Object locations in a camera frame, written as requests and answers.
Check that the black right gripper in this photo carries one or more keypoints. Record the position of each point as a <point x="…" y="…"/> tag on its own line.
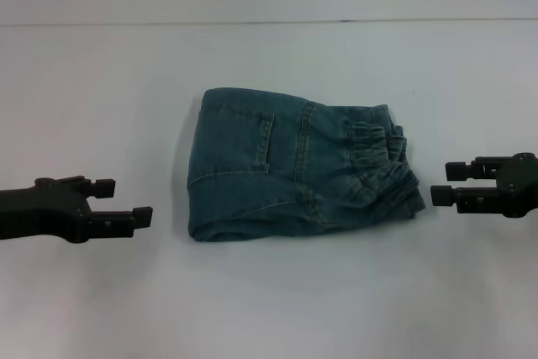
<point x="521" y="184"/>

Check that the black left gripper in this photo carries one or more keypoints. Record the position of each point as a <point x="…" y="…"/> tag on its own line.
<point x="42" y="212"/>

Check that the blue denim shorts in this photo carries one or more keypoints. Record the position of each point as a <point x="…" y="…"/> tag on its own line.
<point x="294" y="174"/>

